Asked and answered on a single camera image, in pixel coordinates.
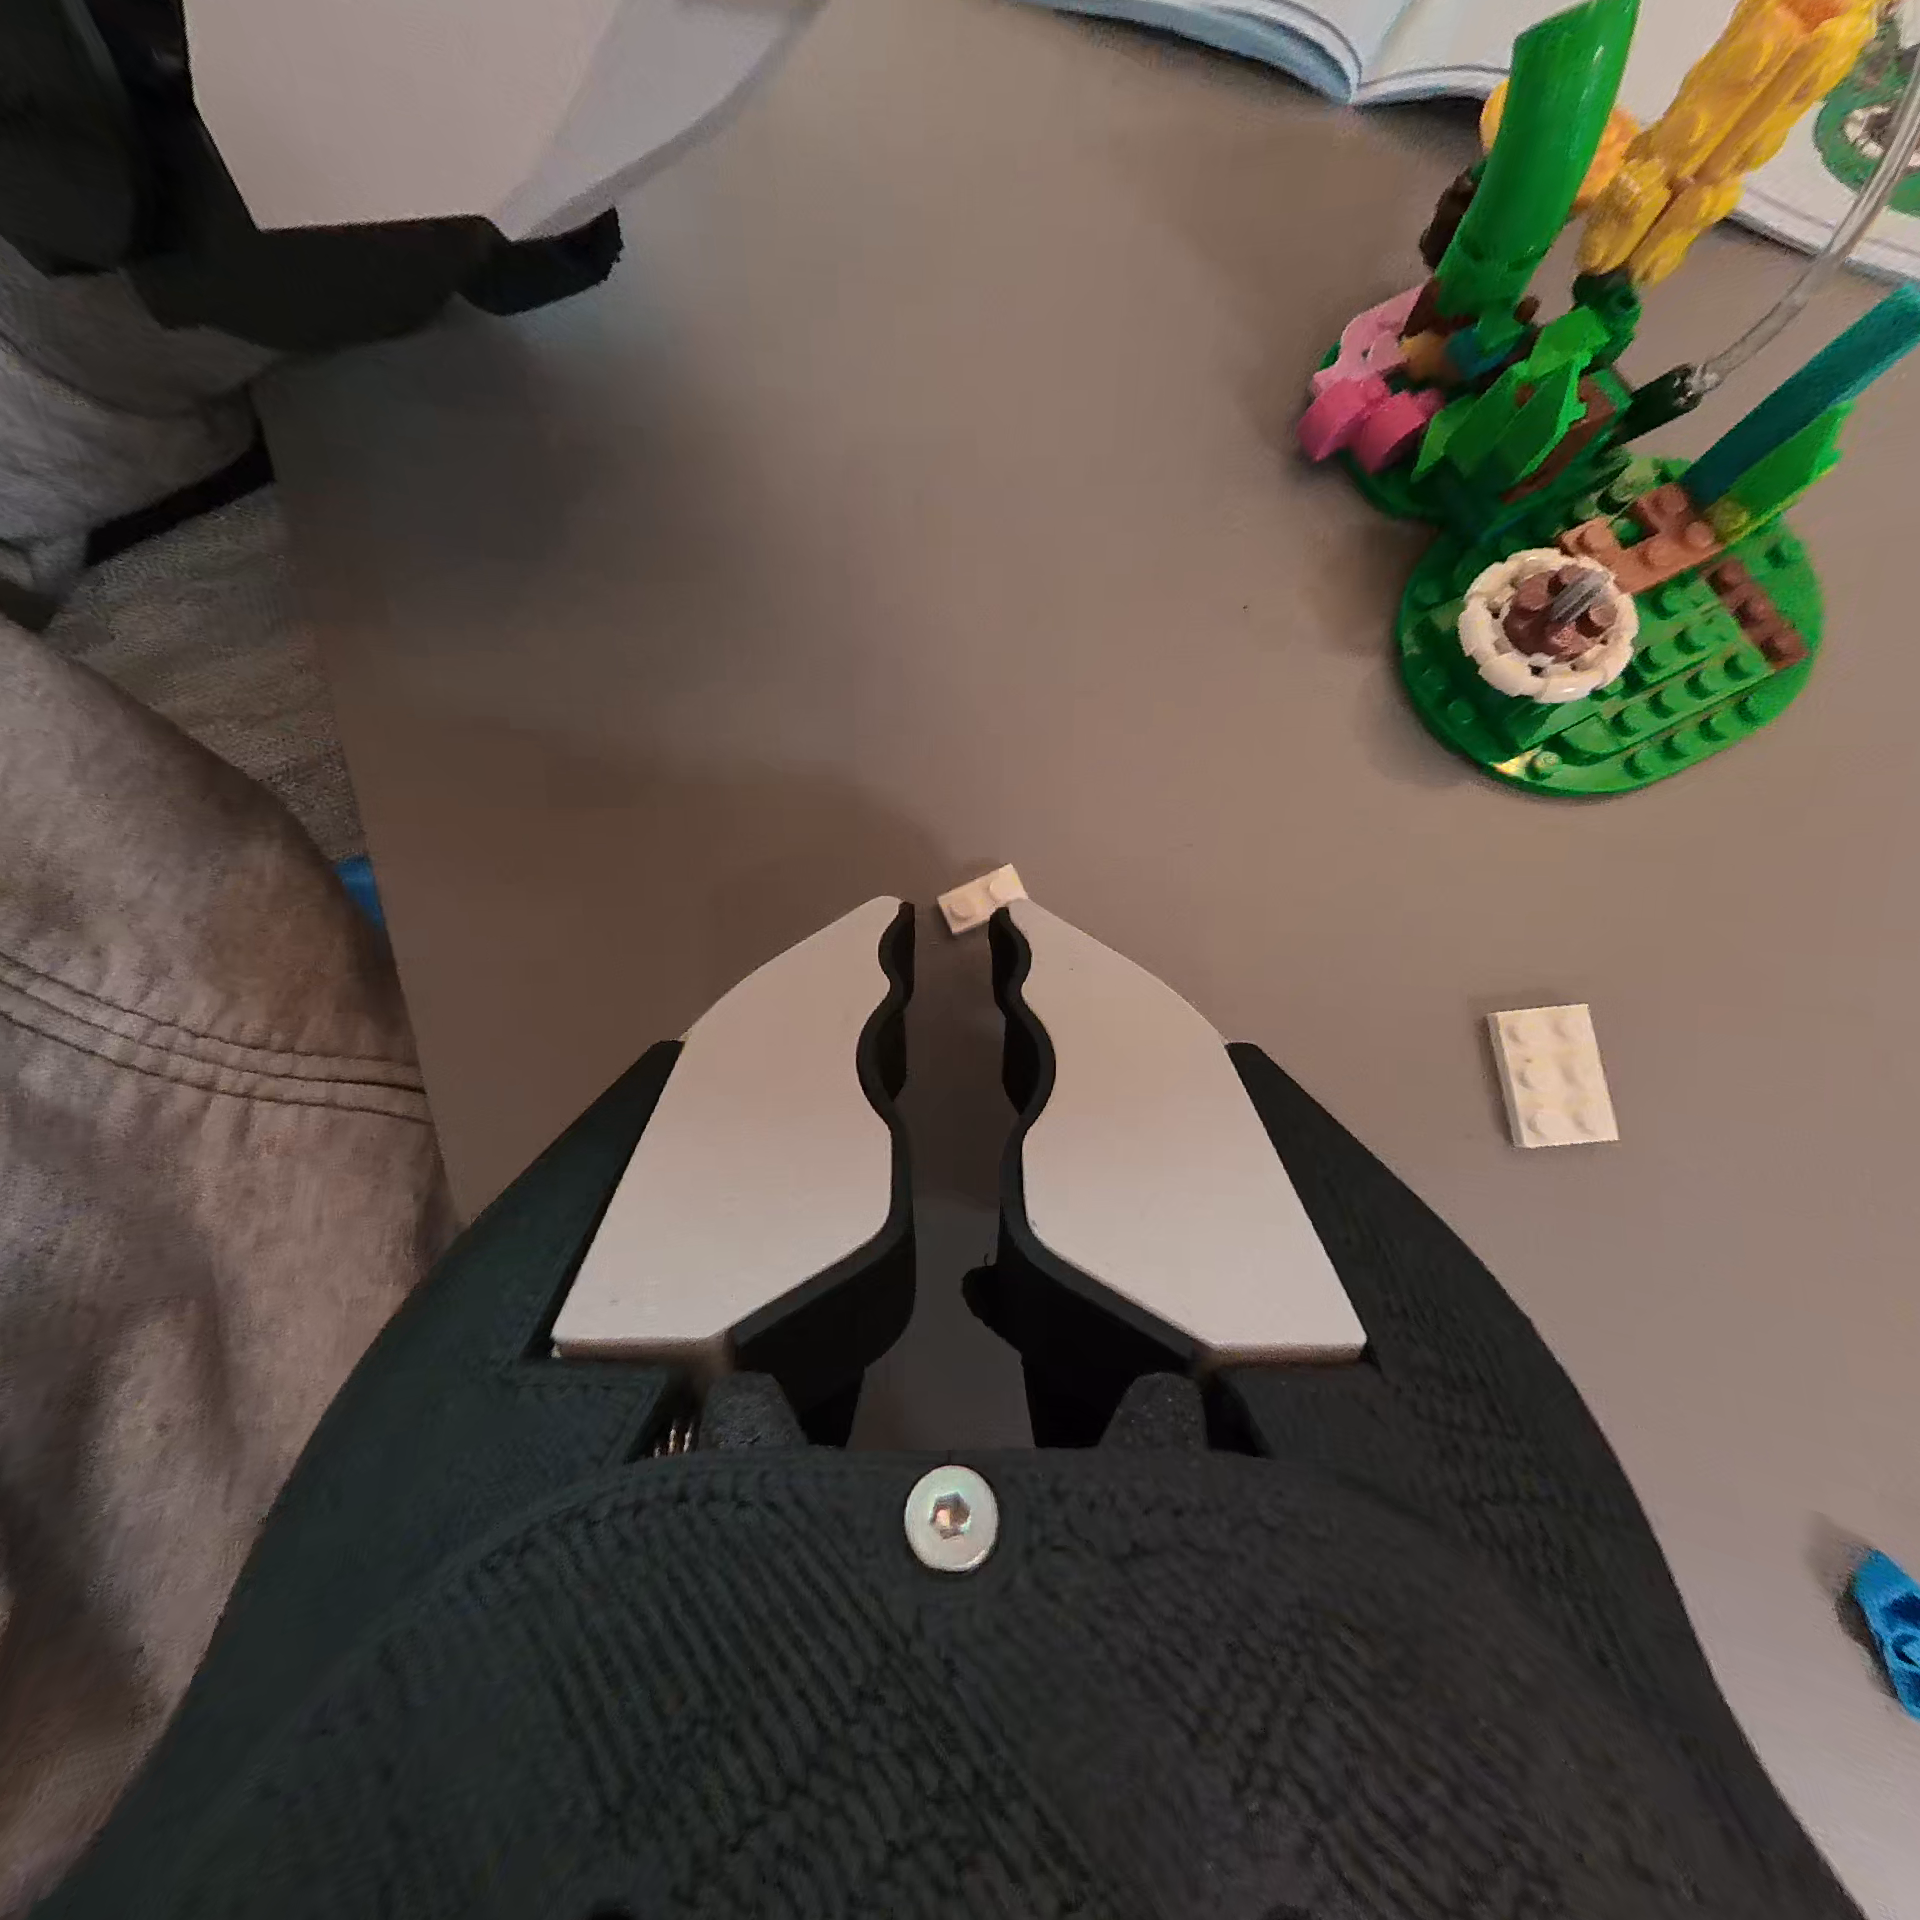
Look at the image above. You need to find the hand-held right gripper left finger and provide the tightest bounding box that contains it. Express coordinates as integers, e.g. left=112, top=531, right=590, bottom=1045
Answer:
left=547, top=895, right=922, bottom=1449

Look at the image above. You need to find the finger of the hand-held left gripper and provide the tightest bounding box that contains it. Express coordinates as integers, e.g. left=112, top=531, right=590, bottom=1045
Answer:
left=141, top=0, right=835, bottom=353

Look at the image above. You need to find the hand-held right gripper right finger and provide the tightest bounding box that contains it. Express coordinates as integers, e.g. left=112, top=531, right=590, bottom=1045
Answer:
left=961, top=895, right=1372, bottom=1450

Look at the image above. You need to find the white lego plate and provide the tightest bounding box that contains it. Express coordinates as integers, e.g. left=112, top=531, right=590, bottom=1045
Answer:
left=1486, top=1000, right=1622, bottom=1150

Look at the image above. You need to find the lego flower model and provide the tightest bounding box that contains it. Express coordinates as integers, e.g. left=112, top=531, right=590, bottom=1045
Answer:
left=1296, top=0, right=1920, bottom=797

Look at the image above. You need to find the lego instruction booklet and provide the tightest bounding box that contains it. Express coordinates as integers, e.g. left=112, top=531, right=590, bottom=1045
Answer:
left=1035, top=0, right=1920, bottom=288

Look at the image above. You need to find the blue plastic piece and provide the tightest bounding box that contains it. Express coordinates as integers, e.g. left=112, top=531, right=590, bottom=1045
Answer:
left=1842, top=1544, right=1920, bottom=1718

